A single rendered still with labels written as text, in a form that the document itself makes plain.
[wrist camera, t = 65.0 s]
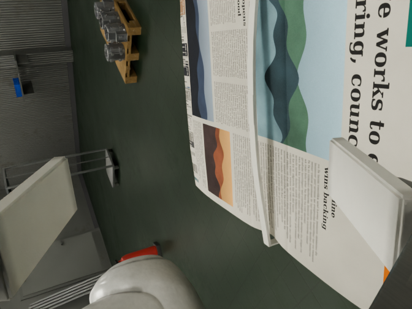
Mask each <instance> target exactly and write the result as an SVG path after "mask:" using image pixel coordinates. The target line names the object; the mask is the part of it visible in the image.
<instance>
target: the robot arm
mask: <svg viewBox="0 0 412 309"><path fill-rule="evenodd" d="M328 193H329V195H330V196H331V198H333V200H334V201H335V203H336V204H337V205H338V206H339V207H340V209H341V210H342V212H343V213H344V214H345V215H346V217H347V218H348V219H349V220H350V222H351V223H352V224H353V226H354V227H355V228H356V229H357V231H358V232H359V233H360V235H361V236H362V237H363V238H364V240H365V241H366V242H367V243H368V245H369V246H370V248H371V249H372V250H373V251H374V252H375V254H376V255H377V256H378V257H379V259H380V260H381V262H382V263H383V264H384V265H385V266H386V268H387V269H388V271H390V272H389V274H388V276H387V278H386V279H385V281H384V283H383V285H382V287H381V288H380V290H379V291H378V293H377V295H376V297H375V299H374V300H373V302H372V304H371V306H370V308H369V309H412V181H409V180H406V179H404V178H401V177H396V176H395V175H394V174H392V173H390V171H388V170H387V169H385V168H384V167H383V166H381V165H380V164H378V163H377V162H376V161H374V160H373V159H372V158H371V157H369V156H367V155H366V154H365V153H364V152H362V151H361V150H360V149H358V148H357V147H355V146H354V145H353V144H351V143H350V142H349V141H347V140H346V139H344V138H343V137H338V138H332V140H330V144H329V181H328ZM76 211H77V204H76V201H75V194H74V189H73V185H72V179H71V173H70V169H69V163H68V160H67V158H65V156H60V157H54V158H52V159H51V160H50V161H49V162H47V163H46V164H45V165H44V166H42V167H41V168H40V169H39V170H38V171H36V172H35V173H34V174H32V175H31V176H30V177H29V178H28V179H26V180H25V181H24V182H23V183H22V184H20V185H19V186H17V187H16V188H15V189H14V190H13V191H12V192H10V193H9V194H8V195H6V197H4V198H3V199H1V200H0V301H10V300H11V299H12V298H13V296H14V295H15V294H16V293H17V291H18V290H19V288H20V287H21V286H22V284H23V283H24V282H25V280H26V279H27V277H28V276H29V275H30V273H31V272H32V271H33V269H34V268H35V266H36V265H37V264H38V262H39V261H40V260H41V259H42V257H43V255H44V254H45V253H46V252H47V250H48V249H49V247H50V246H51V245H52V243H53V242H54V241H55V239H56V238H57V236H58V235H59V234H60V232H61V231H62V230H63V228H64V227H65V225H66V224H67V223H68V222H69V220H70V219H71V218H72V216H73V215H74V213H75V212H76ZM82 309H205V307H204V305H203V303H202V301H201V299H200V297H199V295H198V293H197V291H196V290H195V288H194V286H193V285H192V284H191V282H190V281H189V280H188V278H187V277H186V276H185V274H184V273H183V272H182V271H181V270H180V269H179V268H178V267H177V266H176V265H175V264H174V263H173V262H172V261H170V260H168V259H164V258H163V257H161V256H158V255H153V254H151V255H143V256H137V257H133V258H130V259H127V260H125V261H122V262H119V263H117V264H116V265H114V266H113V267H111V268H110V269H108V271H106V272H105V273H104V274H103V275H102V276H101V277H100V278H99V279H98V280H97V282H96V284H95V285H94V287H93V289H92V290H91V292H90V304H89V305H87V306H85V307H84V308H82Z"/></svg>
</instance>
